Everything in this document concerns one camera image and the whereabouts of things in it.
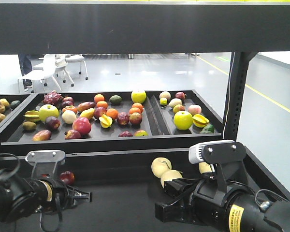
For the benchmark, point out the black fruit display shelf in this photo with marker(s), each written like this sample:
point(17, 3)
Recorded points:
point(174, 46)

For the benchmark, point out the yellow starfruit centre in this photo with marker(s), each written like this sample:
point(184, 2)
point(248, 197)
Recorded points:
point(105, 121)

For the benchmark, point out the pale pear centre upper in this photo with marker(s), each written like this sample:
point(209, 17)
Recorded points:
point(160, 165)

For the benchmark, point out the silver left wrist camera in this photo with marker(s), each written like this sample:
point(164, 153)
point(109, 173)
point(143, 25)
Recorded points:
point(45, 162)

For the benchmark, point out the pale pear centre lower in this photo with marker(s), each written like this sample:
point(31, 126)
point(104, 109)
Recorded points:
point(169, 176)

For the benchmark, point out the white plastic chair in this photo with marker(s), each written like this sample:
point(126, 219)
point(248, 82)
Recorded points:
point(48, 71)

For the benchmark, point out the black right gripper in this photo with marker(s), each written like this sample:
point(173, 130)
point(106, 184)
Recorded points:
point(202, 203)

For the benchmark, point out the pale pear right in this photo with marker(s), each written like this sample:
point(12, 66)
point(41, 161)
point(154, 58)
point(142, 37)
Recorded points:
point(206, 168)

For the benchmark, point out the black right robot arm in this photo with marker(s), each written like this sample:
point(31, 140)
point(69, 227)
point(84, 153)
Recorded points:
point(252, 214)

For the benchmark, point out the green apple left tray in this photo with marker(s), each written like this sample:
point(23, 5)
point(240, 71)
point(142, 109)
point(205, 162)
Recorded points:
point(46, 111)

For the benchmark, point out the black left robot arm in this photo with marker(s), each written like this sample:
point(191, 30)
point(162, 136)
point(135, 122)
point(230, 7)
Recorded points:
point(43, 192)

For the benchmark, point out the green apple tray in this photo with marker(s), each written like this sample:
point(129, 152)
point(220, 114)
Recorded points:
point(46, 111)
point(183, 120)

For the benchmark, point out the person in dark clothes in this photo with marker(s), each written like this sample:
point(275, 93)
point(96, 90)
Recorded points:
point(26, 68)

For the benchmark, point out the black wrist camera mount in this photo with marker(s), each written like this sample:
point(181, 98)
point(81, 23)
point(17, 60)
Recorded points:
point(226, 156)

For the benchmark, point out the large red apple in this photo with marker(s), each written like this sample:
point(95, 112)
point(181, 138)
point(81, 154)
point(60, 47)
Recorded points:
point(82, 125)

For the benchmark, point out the yellow green pomelo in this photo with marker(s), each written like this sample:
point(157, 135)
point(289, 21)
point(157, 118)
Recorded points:
point(138, 96)

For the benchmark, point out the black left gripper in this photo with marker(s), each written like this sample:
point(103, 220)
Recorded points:
point(62, 196)

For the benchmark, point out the yellow starfruit right tray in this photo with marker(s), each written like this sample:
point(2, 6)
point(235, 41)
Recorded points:
point(200, 121)

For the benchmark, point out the dark red apple right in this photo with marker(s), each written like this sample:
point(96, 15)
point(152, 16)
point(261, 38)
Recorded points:
point(67, 177)

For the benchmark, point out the green apple right tray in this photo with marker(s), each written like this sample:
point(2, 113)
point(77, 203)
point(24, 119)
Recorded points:
point(183, 120)

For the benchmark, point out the red dragon fruit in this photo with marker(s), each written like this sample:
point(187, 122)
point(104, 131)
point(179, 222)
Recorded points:
point(52, 98)

